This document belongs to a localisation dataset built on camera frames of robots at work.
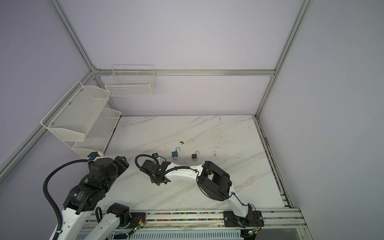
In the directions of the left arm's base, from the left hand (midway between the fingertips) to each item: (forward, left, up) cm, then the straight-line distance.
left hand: (121, 163), depth 70 cm
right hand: (+2, -12, -18) cm, 22 cm away
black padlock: (+16, -35, -21) cm, 44 cm away
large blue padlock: (+18, -22, -21) cm, 35 cm away
